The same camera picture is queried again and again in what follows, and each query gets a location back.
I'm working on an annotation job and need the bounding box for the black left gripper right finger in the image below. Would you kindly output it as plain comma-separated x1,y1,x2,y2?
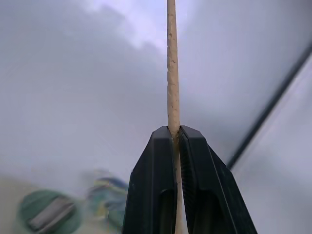
179,125,258,234

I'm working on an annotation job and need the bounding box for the blue green patterned object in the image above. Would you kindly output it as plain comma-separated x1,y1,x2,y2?
85,169,130,229

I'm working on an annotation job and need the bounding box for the grey metal bar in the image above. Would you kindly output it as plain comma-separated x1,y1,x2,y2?
29,196,75,231

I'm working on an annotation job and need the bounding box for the wooden chopstick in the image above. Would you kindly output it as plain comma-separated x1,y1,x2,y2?
166,0,189,234

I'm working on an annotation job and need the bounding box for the green round container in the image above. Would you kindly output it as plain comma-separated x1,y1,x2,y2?
16,190,84,234

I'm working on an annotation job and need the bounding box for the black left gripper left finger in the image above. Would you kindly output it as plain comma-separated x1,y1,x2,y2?
122,126,178,234

